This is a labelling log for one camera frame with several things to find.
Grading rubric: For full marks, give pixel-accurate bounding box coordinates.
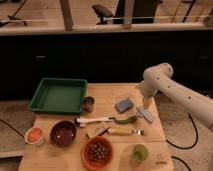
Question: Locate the wooden block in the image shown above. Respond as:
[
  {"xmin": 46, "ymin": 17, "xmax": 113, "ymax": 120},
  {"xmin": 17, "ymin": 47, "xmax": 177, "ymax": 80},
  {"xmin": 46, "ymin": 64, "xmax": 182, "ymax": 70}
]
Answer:
[{"xmin": 86, "ymin": 122, "xmax": 109, "ymax": 138}]

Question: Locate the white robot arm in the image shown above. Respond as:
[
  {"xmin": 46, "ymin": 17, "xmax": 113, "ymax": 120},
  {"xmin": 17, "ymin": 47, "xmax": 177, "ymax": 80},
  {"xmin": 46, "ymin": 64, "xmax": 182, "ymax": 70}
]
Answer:
[{"xmin": 138, "ymin": 63, "xmax": 213, "ymax": 132}]

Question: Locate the orange bowl with nuts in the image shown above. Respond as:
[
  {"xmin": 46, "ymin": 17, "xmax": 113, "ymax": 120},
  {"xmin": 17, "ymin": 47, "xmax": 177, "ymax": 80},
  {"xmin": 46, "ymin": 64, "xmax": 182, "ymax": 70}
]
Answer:
[{"xmin": 81, "ymin": 136, "xmax": 113, "ymax": 171}]

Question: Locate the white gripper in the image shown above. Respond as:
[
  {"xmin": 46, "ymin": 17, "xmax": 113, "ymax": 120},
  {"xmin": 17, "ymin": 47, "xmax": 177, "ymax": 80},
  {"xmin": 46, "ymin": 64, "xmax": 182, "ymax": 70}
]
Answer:
[{"xmin": 137, "ymin": 81, "xmax": 157, "ymax": 109}]

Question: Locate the small metal cup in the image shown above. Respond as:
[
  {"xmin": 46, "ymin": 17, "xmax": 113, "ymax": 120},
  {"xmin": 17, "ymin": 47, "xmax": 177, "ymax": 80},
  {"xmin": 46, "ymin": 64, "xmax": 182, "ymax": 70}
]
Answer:
[{"xmin": 83, "ymin": 96, "xmax": 95, "ymax": 113}]

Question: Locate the green cucumber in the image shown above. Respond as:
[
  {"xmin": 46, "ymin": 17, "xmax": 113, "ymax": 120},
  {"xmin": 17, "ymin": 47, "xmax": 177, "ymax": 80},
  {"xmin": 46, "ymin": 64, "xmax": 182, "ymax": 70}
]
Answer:
[{"xmin": 114, "ymin": 116, "xmax": 138, "ymax": 124}]

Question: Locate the wooden handled fork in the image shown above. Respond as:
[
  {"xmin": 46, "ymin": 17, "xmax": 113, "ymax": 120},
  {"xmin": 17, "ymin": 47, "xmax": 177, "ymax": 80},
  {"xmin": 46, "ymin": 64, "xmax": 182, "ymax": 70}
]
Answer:
[{"xmin": 107, "ymin": 128, "xmax": 146, "ymax": 136}]

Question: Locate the blue sponge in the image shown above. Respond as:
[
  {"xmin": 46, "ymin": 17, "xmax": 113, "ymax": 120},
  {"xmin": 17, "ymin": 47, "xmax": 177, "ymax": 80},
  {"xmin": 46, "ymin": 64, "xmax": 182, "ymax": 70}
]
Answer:
[{"xmin": 115, "ymin": 98, "xmax": 134, "ymax": 114}]

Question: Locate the grey blue cloth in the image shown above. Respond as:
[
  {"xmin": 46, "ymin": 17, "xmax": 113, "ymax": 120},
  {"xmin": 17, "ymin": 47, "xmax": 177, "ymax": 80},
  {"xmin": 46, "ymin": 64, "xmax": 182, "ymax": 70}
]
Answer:
[{"xmin": 137, "ymin": 107, "xmax": 154, "ymax": 124}]

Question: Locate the dark purple bowl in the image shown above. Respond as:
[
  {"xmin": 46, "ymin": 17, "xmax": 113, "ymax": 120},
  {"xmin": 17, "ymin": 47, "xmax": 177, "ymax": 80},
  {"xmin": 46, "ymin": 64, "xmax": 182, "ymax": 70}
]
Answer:
[{"xmin": 50, "ymin": 120, "xmax": 76, "ymax": 147}]

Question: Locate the white handled knife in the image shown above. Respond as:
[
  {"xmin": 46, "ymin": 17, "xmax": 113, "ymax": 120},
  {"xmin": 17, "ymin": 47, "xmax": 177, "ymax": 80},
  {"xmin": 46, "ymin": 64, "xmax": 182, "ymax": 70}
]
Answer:
[{"xmin": 75, "ymin": 117, "xmax": 113, "ymax": 125}]

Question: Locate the green plastic tray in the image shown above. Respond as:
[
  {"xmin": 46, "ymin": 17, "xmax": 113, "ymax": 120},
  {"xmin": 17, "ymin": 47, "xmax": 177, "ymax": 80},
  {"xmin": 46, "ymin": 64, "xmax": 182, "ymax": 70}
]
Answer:
[{"xmin": 29, "ymin": 78, "xmax": 87, "ymax": 116}]

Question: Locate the black cable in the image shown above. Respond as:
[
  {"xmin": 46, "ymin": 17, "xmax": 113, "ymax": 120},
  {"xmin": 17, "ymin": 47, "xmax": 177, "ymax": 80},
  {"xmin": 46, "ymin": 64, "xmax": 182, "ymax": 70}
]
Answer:
[{"xmin": 165, "ymin": 113, "xmax": 200, "ymax": 150}]

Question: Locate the white cup with orange content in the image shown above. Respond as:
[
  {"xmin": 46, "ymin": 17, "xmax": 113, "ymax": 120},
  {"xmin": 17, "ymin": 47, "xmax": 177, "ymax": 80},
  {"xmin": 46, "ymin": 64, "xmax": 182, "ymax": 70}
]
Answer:
[{"xmin": 24, "ymin": 127, "xmax": 45, "ymax": 146}]

